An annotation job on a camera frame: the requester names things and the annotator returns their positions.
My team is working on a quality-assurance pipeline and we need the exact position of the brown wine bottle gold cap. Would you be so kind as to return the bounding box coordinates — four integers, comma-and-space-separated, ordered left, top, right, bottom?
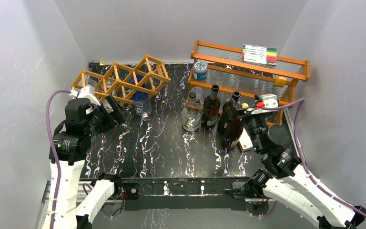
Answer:
222, 103, 250, 150

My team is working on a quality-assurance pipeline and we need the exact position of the clear glass bottle black cap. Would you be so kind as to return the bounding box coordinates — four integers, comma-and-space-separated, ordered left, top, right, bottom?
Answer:
182, 92, 202, 132

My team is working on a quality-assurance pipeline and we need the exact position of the orange wooden shelf rack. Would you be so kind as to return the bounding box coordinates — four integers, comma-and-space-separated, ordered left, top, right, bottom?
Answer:
185, 40, 311, 125

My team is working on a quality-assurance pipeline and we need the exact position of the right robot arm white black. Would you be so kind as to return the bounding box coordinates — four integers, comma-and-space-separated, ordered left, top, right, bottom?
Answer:
230, 105, 366, 229

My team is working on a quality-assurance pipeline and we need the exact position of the blue lidded jar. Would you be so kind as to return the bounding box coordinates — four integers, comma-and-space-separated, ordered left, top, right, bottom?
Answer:
193, 61, 208, 81

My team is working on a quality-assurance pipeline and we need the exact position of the blue plastic bottle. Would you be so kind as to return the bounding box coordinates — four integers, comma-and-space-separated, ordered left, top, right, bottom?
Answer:
132, 91, 152, 121

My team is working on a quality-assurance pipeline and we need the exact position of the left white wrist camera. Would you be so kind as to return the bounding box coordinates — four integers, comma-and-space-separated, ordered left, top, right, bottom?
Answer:
70, 84, 101, 106

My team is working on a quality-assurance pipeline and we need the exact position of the small clear plastic cup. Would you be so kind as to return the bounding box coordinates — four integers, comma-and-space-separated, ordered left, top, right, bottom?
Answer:
191, 86, 203, 101

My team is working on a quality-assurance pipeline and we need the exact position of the dark wine bottle brown label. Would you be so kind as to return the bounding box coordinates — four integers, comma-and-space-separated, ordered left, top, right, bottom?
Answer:
201, 84, 221, 128

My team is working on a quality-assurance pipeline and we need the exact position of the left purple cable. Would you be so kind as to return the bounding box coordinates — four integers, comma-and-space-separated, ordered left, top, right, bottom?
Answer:
45, 90, 76, 229

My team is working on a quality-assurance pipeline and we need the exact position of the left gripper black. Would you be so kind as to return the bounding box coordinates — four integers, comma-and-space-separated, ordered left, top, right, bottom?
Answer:
85, 95, 130, 136

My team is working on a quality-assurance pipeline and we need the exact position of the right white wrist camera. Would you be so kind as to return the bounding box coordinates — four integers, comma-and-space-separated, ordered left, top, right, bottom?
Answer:
252, 94, 279, 115

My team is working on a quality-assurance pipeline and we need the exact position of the clear glass bottle white label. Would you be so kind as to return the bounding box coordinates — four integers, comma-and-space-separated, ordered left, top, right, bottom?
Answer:
105, 81, 117, 95

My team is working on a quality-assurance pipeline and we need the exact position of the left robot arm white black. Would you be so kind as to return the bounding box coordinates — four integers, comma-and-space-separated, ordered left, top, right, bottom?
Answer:
42, 95, 129, 229

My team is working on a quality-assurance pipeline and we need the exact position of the white small box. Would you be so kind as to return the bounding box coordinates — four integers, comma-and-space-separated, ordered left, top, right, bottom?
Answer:
238, 128, 253, 153

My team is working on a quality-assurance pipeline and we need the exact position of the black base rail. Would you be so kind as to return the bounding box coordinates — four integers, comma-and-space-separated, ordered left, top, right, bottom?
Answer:
102, 177, 280, 212

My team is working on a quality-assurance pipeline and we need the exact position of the orange wooden wine rack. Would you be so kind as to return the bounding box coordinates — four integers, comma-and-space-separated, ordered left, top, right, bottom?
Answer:
71, 55, 171, 105

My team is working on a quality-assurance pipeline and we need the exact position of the clear square bottle dark cap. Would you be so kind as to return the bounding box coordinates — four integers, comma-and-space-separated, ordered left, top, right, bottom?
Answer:
86, 78, 98, 94

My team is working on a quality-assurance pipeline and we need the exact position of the marker pen pack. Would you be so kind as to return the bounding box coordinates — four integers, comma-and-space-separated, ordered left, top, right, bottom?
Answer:
242, 44, 278, 66

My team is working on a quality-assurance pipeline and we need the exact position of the dark wine bottle cream label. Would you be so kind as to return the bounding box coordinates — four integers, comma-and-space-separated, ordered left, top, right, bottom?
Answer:
217, 91, 241, 135

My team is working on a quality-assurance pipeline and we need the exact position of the yellow block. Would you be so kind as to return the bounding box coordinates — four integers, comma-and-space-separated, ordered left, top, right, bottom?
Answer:
274, 76, 287, 87

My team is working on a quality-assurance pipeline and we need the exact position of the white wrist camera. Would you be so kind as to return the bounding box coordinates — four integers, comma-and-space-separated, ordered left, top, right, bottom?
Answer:
70, 84, 101, 106
252, 94, 279, 115

